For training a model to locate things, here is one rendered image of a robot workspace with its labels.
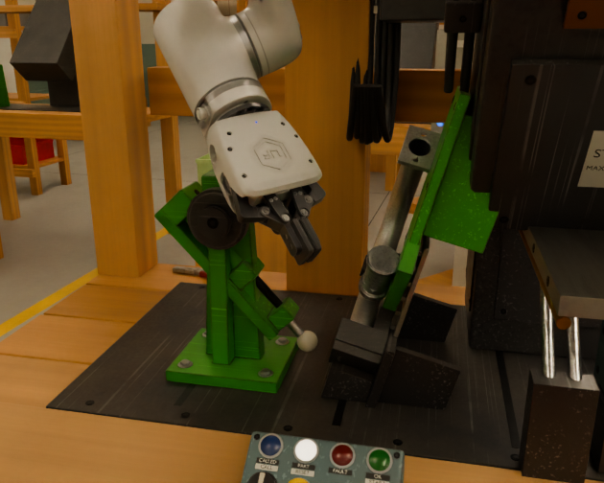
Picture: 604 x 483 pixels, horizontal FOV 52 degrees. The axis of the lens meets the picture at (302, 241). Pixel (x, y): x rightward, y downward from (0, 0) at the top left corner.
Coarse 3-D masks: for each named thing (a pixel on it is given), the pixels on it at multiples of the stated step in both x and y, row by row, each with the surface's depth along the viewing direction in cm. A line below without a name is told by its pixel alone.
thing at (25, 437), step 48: (0, 432) 71; (48, 432) 71; (96, 432) 71; (144, 432) 71; (192, 432) 71; (0, 480) 63; (48, 480) 63; (96, 480) 63; (144, 480) 63; (192, 480) 63; (240, 480) 63; (432, 480) 63; (480, 480) 63; (528, 480) 63
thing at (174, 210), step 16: (192, 192) 78; (176, 208) 78; (176, 224) 78; (176, 240) 79; (192, 240) 79; (192, 256) 79; (208, 256) 79; (208, 272) 79; (240, 272) 79; (256, 272) 79; (240, 288) 80; (240, 304) 80; (256, 304) 81; (272, 304) 81; (288, 304) 81; (256, 320) 80; (272, 320) 80; (288, 320) 80; (272, 336) 80
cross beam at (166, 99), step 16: (160, 80) 118; (272, 80) 114; (400, 80) 109; (416, 80) 108; (432, 80) 108; (160, 96) 119; (176, 96) 118; (272, 96) 114; (400, 96) 110; (416, 96) 109; (432, 96) 108; (448, 96) 108; (160, 112) 120; (176, 112) 119; (400, 112) 110; (416, 112) 110; (432, 112) 109; (448, 112) 109
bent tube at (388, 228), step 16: (416, 128) 76; (416, 144) 77; (432, 144) 75; (400, 160) 74; (416, 160) 75; (432, 160) 74; (400, 176) 80; (416, 176) 78; (400, 192) 82; (400, 208) 83; (384, 224) 84; (400, 224) 84; (384, 240) 84; (368, 304) 79; (352, 320) 78; (368, 320) 78
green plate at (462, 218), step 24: (456, 96) 68; (456, 120) 64; (456, 144) 66; (432, 168) 69; (456, 168) 67; (432, 192) 67; (456, 192) 68; (432, 216) 69; (456, 216) 69; (480, 216) 68; (456, 240) 69; (480, 240) 69
